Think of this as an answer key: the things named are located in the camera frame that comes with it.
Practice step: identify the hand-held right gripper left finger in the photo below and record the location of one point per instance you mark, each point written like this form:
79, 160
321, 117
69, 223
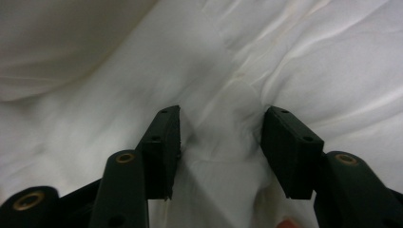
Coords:
163, 152

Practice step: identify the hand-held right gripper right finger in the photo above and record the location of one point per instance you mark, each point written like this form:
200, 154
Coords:
291, 152

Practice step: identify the white tiered skirt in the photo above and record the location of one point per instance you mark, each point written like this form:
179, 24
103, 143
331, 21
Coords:
221, 63

